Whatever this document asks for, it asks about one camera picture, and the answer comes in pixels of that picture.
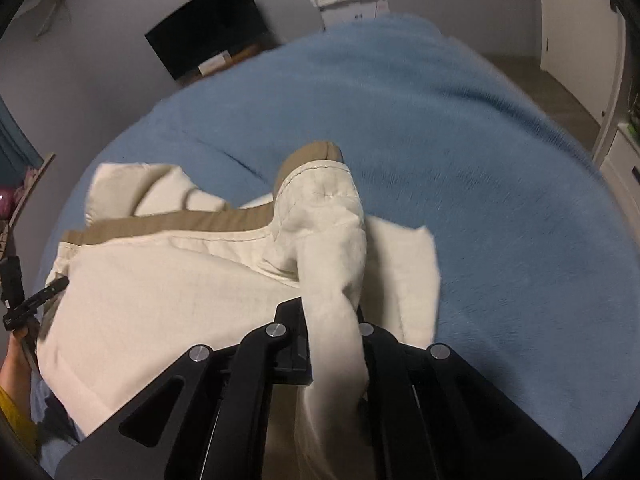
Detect wooden television stand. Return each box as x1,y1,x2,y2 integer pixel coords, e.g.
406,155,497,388
176,42,282,85

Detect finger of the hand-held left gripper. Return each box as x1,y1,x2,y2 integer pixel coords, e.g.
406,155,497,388
1,255,26,307
4,275,70,332

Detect black television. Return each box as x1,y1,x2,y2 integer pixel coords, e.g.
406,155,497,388
144,0,275,81

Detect white drawer unit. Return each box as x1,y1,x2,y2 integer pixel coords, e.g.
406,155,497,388
597,122,640,198

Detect small white box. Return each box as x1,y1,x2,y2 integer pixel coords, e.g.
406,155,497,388
198,50,234,76

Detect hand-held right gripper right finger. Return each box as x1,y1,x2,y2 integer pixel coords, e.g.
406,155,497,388
356,307,583,480

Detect white door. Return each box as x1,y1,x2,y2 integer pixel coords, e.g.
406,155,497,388
534,0,627,125

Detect person's yellow shirt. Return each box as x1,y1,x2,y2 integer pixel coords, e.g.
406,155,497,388
0,385,40,457

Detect person's left hand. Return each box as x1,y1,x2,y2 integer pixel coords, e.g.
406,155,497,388
0,327,35,392

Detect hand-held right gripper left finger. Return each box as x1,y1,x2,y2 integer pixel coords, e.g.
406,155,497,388
55,297,313,480

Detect blue blanket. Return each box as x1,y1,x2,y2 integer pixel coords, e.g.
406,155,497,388
30,12,622,476

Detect white cabinet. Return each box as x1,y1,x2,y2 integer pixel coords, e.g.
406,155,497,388
319,0,392,32

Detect person's blue jeans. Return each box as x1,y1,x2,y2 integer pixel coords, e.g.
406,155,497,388
29,377,83,477

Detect wooden wall shelf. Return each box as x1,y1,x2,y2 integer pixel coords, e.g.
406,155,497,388
7,152,57,233

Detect cream hooded jacket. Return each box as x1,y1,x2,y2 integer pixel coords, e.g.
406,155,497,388
35,140,442,480

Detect pink round ornament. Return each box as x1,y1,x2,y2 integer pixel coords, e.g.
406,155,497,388
0,185,19,220

